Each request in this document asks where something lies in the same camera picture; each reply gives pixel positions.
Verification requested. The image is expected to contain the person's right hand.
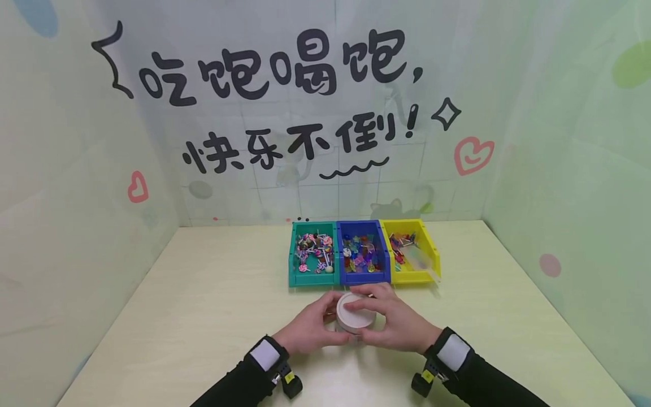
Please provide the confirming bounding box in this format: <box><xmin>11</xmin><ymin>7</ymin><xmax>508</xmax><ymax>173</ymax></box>
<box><xmin>345</xmin><ymin>282</ymin><xmax>444</xmax><ymax>355</ymax></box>

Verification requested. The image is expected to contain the person's left hand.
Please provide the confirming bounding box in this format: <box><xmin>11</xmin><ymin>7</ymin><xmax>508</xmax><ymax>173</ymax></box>
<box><xmin>271</xmin><ymin>291</ymin><xmax>353</xmax><ymax>357</ymax></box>

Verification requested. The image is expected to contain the white round container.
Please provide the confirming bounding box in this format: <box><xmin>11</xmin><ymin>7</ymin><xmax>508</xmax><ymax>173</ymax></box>
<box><xmin>336</xmin><ymin>292</ymin><xmax>377</xmax><ymax>335</ymax></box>

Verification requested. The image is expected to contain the person's left forearm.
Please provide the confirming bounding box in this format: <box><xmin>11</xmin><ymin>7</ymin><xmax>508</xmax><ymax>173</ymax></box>
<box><xmin>190</xmin><ymin>355</ymin><xmax>280</xmax><ymax>407</ymax></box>

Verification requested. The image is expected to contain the person's right forearm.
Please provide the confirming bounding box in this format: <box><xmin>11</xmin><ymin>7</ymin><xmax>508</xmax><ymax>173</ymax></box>
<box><xmin>446</xmin><ymin>352</ymin><xmax>551</xmax><ymax>407</ymax></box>

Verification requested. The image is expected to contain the blue plastic bin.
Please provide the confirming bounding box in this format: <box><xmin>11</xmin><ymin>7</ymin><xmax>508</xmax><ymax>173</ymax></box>
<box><xmin>336</xmin><ymin>220</ymin><xmax>392</xmax><ymax>285</ymax></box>

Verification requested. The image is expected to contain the pile of colourful translucent candies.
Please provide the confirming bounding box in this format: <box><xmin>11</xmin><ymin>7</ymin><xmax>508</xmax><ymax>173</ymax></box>
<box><xmin>341</xmin><ymin>235</ymin><xmax>383</xmax><ymax>274</ymax></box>

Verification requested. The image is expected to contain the green plastic bin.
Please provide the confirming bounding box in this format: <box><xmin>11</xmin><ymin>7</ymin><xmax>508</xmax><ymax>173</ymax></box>
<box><xmin>288</xmin><ymin>221</ymin><xmax>341</xmax><ymax>288</ymax></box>

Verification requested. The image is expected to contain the pile of red wrapped candies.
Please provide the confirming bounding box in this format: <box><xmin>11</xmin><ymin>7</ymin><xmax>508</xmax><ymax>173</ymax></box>
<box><xmin>388</xmin><ymin>232</ymin><xmax>419</xmax><ymax>272</ymax></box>

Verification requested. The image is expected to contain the pile of swirl lollipops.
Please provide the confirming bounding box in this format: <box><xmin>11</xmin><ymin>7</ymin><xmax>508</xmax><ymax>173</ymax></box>
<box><xmin>295</xmin><ymin>230</ymin><xmax>336</xmax><ymax>274</ymax></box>

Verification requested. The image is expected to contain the clear plastic packet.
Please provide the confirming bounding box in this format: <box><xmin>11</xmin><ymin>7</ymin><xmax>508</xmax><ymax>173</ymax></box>
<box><xmin>406</xmin><ymin>247</ymin><xmax>441</xmax><ymax>282</ymax></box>

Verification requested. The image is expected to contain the yellow plastic bin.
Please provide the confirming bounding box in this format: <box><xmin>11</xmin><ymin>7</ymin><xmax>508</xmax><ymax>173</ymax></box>
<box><xmin>380</xmin><ymin>219</ymin><xmax>442</xmax><ymax>284</ymax></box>

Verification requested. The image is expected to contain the black wrist band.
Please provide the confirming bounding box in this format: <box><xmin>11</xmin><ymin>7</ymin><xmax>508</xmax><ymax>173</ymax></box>
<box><xmin>411</xmin><ymin>327</ymin><xmax>475</xmax><ymax>398</ymax></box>
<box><xmin>244</xmin><ymin>335</ymin><xmax>304</xmax><ymax>400</ymax></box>

